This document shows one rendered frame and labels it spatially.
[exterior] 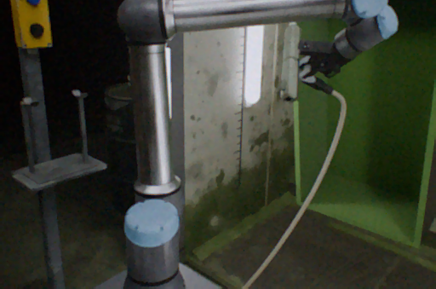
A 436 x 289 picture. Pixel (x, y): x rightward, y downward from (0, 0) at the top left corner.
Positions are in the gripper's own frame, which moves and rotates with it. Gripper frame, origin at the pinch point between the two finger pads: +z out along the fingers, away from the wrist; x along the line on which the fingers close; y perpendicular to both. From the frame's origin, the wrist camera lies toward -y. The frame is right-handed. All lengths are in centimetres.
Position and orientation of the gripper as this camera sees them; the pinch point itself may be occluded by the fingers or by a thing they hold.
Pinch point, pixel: (295, 73)
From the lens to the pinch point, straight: 143.7
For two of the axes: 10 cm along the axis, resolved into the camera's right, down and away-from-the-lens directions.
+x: 1.2, -8.8, 4.6
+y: 8.5, 3.3, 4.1
